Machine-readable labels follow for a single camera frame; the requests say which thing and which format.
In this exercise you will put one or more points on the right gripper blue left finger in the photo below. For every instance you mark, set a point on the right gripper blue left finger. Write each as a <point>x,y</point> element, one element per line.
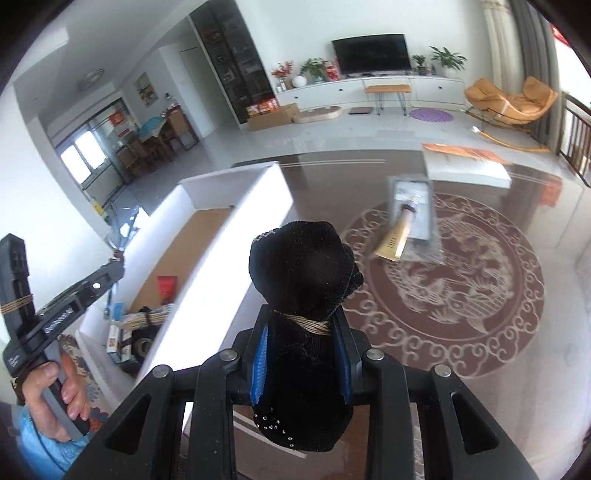
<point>258,341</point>

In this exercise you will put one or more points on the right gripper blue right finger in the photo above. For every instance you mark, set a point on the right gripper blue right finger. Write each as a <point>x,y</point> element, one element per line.
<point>343,361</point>

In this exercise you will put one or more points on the bundle of chopsticks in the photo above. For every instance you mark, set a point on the bundle of chopsticks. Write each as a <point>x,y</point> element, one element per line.
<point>145,318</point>

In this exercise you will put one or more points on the red snack packet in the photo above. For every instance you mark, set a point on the red snack packet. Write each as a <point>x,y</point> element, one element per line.
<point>167,288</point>

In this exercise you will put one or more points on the blue white small box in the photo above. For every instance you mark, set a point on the blue white small box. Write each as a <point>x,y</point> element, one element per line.
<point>113,344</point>

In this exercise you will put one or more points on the white storage box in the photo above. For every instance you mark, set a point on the white storage box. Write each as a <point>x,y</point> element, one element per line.
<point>201,234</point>

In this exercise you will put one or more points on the black cardboard box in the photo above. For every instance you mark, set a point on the black cardboard box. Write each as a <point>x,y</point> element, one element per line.
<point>135,344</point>

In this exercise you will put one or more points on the gold tube in plastic bag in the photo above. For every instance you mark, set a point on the gold tube in plastic bag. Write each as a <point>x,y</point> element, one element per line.
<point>412,232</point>

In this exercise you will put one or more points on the white flat box with orange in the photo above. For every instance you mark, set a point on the white flat box with orange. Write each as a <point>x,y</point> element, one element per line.
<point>458,164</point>

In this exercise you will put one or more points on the cardboard box on floor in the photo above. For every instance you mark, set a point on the cardboard box on floor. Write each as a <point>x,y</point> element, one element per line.
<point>279,117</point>

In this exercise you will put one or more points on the purple round mat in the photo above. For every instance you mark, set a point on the purple round mat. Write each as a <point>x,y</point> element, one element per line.
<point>431,115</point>

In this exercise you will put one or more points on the white tv cabinet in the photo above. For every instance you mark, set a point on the white tv cabinet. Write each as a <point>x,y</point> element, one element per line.
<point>427,91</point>

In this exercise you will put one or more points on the wooden bench stool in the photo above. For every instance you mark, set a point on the wooden bench stool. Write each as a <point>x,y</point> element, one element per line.
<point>381,91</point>

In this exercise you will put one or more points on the dark glass display cabinet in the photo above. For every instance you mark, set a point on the dark glass display cabinet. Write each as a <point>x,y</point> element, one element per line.
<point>229,45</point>

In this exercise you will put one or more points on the red flowers in vase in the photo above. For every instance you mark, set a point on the red flowers in vase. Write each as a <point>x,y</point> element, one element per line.
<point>284,74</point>

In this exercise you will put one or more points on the green potted plant left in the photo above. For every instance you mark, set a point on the green potted plant left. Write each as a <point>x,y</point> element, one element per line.
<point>314,68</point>

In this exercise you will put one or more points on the green potted plant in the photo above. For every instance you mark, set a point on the green potted plant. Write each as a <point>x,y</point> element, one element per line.
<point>452,63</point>
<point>314,68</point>

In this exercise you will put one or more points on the orange rocking chair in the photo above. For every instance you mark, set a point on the orange rocking chair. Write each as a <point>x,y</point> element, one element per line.
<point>492,106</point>

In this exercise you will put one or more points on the black television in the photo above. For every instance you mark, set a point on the black television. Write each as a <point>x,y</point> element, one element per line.
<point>372,53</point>

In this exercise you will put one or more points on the green potted plant right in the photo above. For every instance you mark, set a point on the green potted plant right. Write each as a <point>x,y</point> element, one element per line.
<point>452,63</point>

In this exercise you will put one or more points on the wooden dining chair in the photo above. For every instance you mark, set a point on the wooden dining chair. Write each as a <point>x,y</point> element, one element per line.
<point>575,136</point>

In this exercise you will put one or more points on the grey curtain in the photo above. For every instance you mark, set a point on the grey curtain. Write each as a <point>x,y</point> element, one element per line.
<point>537,43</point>

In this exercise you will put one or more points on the red wall hanging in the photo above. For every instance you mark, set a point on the red wall hanging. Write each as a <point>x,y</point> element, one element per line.
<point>559,36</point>

